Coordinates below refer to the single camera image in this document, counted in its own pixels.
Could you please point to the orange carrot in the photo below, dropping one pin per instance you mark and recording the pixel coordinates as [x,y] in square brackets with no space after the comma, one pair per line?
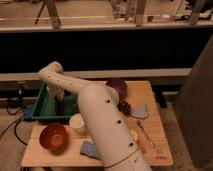
[142,148]

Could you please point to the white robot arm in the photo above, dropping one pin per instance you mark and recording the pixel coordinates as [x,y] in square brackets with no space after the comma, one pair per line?
[97,103]

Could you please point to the white plastic cup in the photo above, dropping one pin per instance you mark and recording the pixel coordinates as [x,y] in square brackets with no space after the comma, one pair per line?
[77,124]

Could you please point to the peach apple fruit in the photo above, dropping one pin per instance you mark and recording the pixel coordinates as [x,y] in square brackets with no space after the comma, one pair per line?
[135,135]

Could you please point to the red bowl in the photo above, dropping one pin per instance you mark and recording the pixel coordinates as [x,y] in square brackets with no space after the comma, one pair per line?
[53,136]

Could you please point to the wooden board table top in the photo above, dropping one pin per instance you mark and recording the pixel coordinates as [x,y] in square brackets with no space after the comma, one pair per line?
[139,93]

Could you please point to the bunch of dark grapes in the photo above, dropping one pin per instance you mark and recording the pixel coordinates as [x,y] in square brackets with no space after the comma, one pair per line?
[125,108]

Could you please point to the blue box beside tray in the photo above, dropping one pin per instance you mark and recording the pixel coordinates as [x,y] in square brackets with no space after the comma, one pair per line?
[28,113]

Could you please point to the green plastic tray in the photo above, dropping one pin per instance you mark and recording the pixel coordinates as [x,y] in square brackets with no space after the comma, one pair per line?
[47,109]

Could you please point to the light blue folded cloth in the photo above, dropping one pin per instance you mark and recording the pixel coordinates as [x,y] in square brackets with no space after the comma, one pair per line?
[140,112]

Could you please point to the purple bowl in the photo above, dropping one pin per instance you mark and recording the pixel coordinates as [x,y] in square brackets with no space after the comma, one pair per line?
[118,84]

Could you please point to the metal fork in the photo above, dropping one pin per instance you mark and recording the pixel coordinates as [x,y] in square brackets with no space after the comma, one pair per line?
[139,124]

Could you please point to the blue sponge cloth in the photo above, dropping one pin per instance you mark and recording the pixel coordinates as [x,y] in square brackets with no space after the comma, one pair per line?
[89,149]

